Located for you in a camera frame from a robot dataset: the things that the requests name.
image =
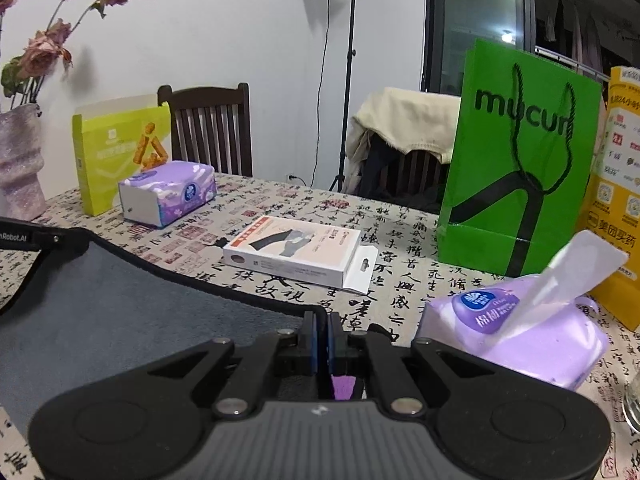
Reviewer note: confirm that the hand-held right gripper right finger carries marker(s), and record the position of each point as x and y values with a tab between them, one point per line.
332	342

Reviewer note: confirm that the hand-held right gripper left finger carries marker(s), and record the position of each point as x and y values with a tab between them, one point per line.
311	342

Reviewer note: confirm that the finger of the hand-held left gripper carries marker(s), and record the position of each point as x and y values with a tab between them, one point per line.
57	238

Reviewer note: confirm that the grey towel with black trim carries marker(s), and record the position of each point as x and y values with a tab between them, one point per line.
125	300

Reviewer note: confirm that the glittery pink vase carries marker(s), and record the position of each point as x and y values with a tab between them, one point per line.
20	170

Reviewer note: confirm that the flat white product box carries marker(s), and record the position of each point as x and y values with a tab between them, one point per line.
300	255

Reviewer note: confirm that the yellow-green cardboard box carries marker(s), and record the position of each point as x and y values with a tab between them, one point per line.
100	160

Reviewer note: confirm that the purple floral tissue box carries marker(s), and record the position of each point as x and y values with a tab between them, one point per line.
170	195

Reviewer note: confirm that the dark wooden chair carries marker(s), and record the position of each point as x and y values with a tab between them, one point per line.
210	130
420	175

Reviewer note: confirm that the dried pink rose bouquet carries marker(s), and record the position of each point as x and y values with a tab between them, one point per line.
42	50

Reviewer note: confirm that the purple soft tissue pack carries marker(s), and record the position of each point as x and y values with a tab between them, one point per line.
540	340

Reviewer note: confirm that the cream garment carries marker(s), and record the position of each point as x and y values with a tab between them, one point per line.
400	115

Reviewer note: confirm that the green paper bag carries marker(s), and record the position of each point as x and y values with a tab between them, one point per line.
500	160

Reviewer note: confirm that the black light stand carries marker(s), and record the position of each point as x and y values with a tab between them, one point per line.
350	85

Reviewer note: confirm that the clear drinking glass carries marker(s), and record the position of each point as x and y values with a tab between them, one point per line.
634	400

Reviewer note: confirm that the yellow paper bag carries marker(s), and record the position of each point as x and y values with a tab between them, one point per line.
615	185

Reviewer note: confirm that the sliding glass door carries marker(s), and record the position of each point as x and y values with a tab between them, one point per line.
475	10

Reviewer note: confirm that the hanging laundry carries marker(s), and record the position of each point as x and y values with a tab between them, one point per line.
575	30

